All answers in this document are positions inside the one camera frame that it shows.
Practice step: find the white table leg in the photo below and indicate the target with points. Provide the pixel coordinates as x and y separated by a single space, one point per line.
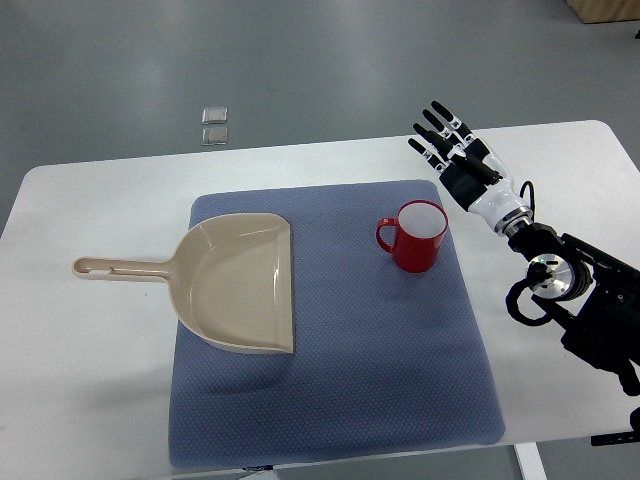
529 461

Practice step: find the upper metal floor plate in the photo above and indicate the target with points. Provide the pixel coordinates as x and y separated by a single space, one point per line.
214 115

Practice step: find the blue grey mat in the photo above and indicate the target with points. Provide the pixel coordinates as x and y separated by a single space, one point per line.
385 361

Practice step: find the beige plastic dustpan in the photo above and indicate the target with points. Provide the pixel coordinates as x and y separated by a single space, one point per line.
230 281

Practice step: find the wooden box corner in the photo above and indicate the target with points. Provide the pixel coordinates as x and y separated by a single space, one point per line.
605 11

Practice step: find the red mug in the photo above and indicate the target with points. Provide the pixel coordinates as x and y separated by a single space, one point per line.
414 236

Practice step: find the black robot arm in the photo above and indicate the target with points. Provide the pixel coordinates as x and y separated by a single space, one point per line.
592 295

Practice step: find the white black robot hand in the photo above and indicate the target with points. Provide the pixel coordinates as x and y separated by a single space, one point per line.
470 171

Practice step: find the lower metal floor plate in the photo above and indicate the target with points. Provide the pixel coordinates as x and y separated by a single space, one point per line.
213 136

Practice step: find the metal floor plate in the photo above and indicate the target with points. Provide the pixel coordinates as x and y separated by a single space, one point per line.
213 136
214 115

